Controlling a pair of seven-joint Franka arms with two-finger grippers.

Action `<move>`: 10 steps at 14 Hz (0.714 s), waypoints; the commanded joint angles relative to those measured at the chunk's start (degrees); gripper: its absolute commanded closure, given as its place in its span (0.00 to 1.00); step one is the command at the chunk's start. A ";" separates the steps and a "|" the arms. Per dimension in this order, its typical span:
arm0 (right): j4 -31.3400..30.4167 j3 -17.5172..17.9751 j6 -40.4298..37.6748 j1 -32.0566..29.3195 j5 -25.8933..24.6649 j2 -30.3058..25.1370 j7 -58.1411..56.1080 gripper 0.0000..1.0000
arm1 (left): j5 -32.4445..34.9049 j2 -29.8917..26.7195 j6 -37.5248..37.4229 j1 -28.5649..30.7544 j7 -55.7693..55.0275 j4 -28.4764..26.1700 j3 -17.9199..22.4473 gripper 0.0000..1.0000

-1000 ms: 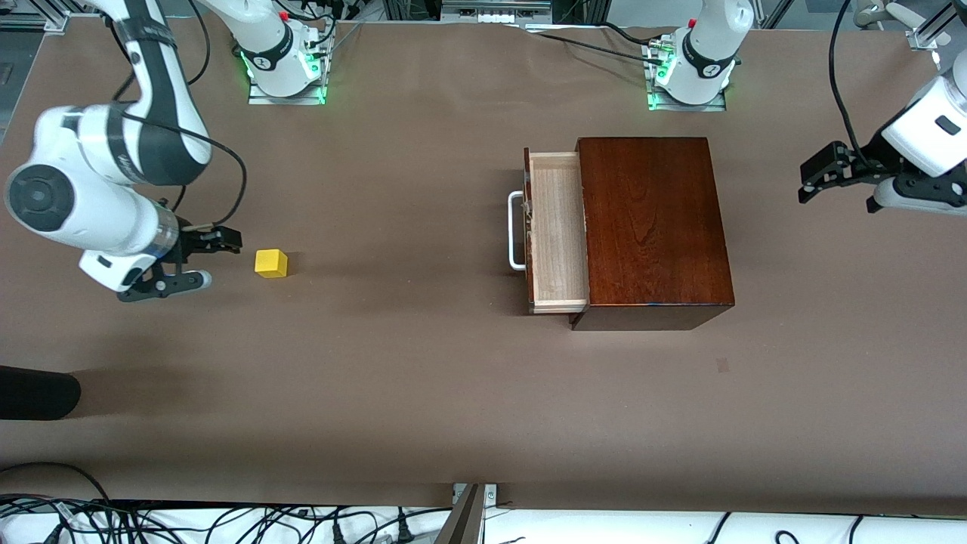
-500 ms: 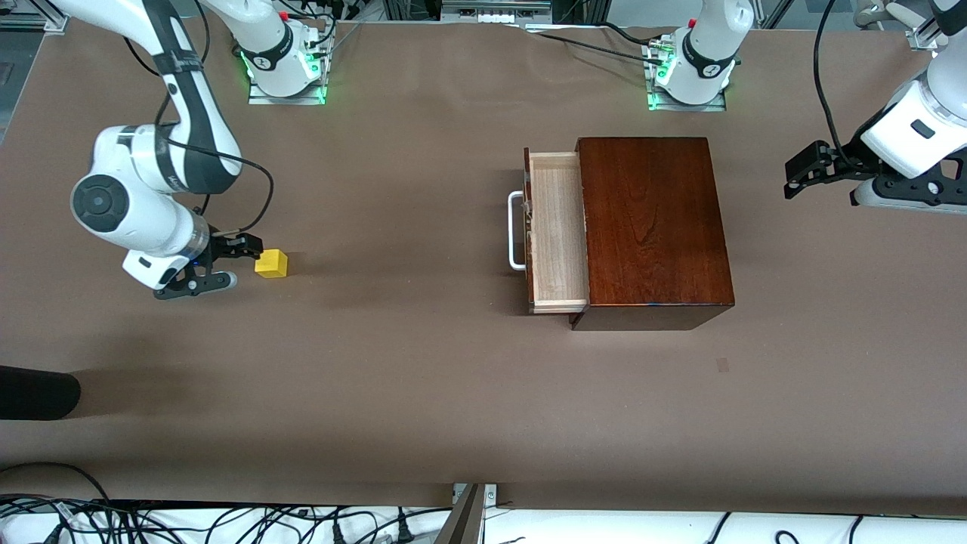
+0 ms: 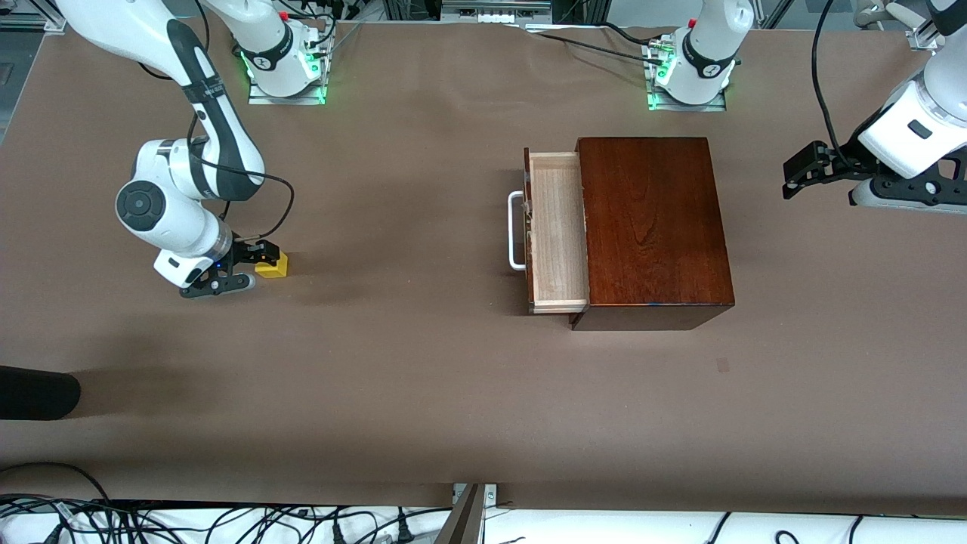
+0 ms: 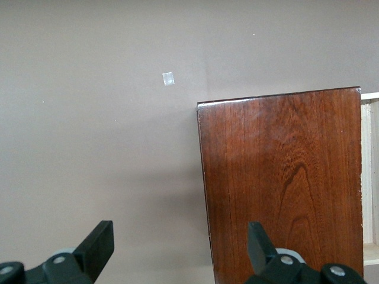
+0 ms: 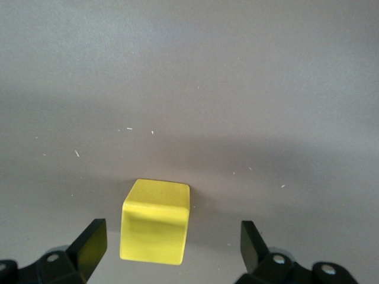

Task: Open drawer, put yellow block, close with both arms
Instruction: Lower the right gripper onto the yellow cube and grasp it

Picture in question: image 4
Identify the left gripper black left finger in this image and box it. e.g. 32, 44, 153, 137
0, 220, 115, 284

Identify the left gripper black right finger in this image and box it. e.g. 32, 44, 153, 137
244, 221, 368, 284

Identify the wooden drawer with white handle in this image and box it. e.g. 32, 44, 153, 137
360, 92, 379, 266

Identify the dark brown wooden cabinet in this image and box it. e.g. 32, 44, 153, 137
197, 86, 364, 284

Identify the brown table cover mat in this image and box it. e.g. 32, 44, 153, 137
0, 0, 379, 284

